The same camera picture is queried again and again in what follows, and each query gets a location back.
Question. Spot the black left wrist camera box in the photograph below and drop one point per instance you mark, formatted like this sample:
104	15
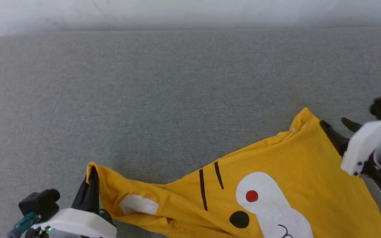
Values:
40	203

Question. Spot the yellow cartoon face t-shirt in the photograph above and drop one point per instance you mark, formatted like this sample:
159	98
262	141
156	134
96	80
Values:
309	158

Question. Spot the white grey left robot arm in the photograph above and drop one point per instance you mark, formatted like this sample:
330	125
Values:
41	234

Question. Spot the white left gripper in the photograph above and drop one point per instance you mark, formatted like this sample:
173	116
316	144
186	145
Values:
78	221

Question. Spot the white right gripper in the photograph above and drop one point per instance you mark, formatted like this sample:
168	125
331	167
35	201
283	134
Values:
362	145

